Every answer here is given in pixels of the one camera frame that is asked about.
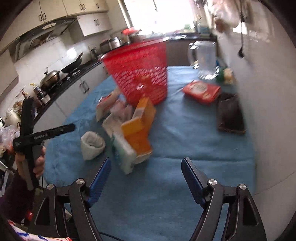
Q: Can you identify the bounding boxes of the hanging plastic bags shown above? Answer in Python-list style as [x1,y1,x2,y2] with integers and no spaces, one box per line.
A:
[207,1,247,34]

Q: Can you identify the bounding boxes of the pink white plastic wrapper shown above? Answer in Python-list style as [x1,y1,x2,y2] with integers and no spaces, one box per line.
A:
[96,87,133,122]

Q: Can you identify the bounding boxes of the orange cardboard box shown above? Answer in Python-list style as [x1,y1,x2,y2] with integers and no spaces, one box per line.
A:
[121,97,156,155]

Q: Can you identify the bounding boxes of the steel pot with lid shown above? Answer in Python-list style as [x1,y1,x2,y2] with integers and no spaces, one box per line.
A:
[39,70,60,91]

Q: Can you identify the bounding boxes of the person's left hand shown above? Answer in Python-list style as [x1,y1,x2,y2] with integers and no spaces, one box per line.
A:
[15,146,47,181]

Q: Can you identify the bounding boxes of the green white tissue pack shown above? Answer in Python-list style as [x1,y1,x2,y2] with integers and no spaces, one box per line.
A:
[102,113,153,175]

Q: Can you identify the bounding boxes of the black wok pan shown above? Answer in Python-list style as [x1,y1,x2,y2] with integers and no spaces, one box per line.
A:
[61,52,83,74]

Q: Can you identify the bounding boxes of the black hanging cable plug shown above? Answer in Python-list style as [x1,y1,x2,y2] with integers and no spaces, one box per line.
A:
[238,0,245,58]

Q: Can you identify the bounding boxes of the red plastic mesh basket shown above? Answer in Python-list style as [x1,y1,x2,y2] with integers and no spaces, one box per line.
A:
[101,38,168,106]

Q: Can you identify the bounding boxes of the clear glass mug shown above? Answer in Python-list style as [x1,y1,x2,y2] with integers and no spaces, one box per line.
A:
[188,41,217,80]

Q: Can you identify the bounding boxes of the red tissue packet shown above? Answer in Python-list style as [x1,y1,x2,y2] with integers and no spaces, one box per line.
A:
[182,80,221,104]

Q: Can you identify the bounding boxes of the white plastic bag on counter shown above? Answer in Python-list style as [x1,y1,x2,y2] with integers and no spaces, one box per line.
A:
[1,125,20,153]

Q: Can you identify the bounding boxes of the blue table cloth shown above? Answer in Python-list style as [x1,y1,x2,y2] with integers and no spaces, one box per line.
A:
[44,67,256,240]

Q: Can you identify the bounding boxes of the silver rice cooker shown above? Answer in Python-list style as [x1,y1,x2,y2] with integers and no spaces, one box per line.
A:
[108,37,122,50]

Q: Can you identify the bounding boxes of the red lid pot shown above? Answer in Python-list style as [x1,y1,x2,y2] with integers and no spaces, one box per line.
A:
[121,27,143,43]

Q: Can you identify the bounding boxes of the electric kettle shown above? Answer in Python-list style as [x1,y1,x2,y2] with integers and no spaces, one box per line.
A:
[90,48,98,61]

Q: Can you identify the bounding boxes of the green snack packet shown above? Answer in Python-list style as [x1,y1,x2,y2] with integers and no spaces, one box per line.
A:
[216,67,235,85]

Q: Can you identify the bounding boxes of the black smartphone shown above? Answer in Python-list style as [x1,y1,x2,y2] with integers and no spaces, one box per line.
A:
[216,92,246,135]

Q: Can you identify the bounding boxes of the range hood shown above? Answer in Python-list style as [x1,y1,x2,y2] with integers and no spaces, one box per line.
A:
[9,18,76,62]

